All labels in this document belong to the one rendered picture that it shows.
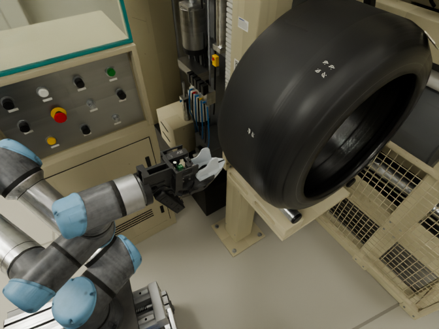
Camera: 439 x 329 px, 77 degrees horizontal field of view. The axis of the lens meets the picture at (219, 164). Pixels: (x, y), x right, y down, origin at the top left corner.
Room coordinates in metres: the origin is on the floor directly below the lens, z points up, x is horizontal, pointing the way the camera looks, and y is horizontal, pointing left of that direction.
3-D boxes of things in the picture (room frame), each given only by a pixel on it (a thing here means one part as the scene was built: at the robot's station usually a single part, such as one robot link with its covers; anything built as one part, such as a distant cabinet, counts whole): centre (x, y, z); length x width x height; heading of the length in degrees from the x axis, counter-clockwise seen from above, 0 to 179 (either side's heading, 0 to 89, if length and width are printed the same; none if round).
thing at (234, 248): (0.90, -0.13, 0.01); 0.27 x 0.27 x 0.02; 33
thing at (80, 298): (0.22, 0.39, 0.88); 0.13 x 0.12 x 0.14; 149
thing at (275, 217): (0.62, -0.17, 0.84); 0.36 x 0.09 x 0.06; 33
